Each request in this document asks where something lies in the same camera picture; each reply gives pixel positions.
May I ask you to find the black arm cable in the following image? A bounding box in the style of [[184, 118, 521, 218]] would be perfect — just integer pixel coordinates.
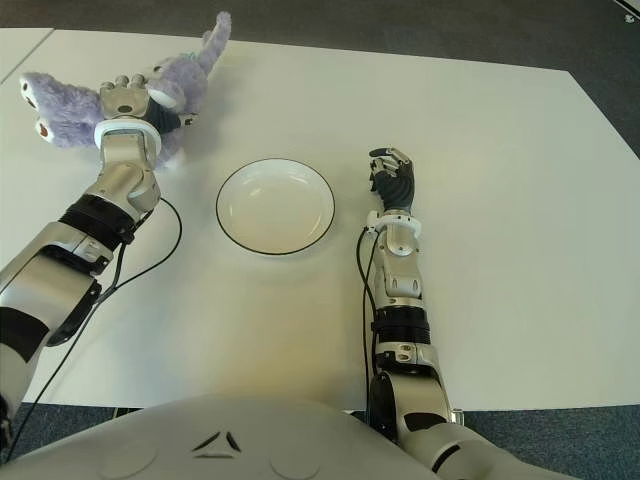
[[355, 227, 382, 401], [7, 197, 184, 451]]

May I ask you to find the grey robot torso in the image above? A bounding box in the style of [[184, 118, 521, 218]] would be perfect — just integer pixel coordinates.
[[0, 392, 551, 480]]

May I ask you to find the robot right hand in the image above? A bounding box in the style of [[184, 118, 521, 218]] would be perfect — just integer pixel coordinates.
[[368, 146, 417, 211]]

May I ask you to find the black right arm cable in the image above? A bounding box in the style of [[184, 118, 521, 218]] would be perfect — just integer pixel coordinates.
[[355, 227, 382, 401]]

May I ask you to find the purple plush bunny doll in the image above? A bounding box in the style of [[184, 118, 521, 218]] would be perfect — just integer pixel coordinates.
[[18, 10, 234, 171]]

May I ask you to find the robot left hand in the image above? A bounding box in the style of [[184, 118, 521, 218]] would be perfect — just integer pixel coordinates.
[[98, 73, 199, 134]]

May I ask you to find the white plate black rim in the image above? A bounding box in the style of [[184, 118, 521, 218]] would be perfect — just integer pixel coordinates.
[[215, 158, 336, 260]]

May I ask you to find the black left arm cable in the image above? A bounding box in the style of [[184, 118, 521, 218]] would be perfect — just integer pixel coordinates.
[[7, 197, 184, 451]]

